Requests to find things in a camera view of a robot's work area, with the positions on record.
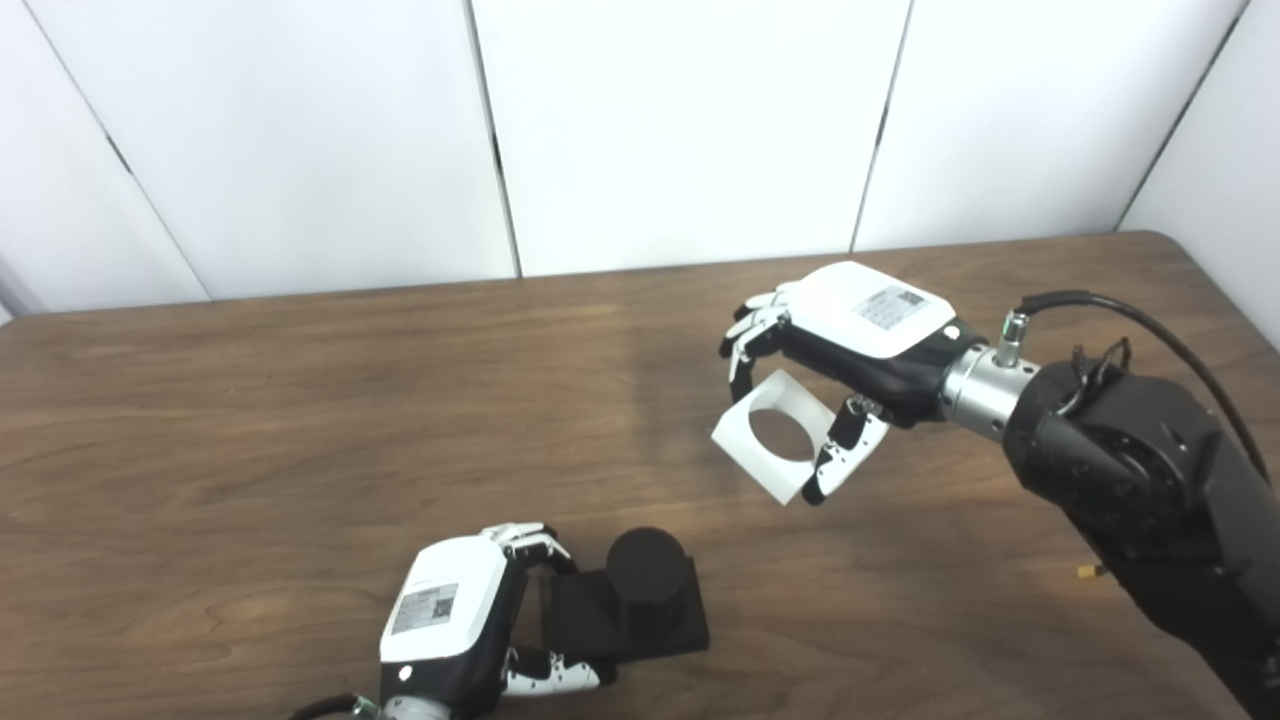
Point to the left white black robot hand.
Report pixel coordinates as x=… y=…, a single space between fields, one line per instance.
x=445 y=600

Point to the white square piece with hole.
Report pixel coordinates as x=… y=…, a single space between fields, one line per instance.
x=735 y=440

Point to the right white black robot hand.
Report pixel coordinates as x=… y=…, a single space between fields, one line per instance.
x=870 y=320

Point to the gray wall corner post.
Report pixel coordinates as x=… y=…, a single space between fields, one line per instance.
x=15 y=290

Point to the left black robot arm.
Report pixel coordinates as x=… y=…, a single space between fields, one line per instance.
x=410 y=710

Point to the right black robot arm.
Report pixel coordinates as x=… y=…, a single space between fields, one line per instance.
x=1150 y=470

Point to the black peg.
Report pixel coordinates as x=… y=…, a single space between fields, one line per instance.
x=648 y=570

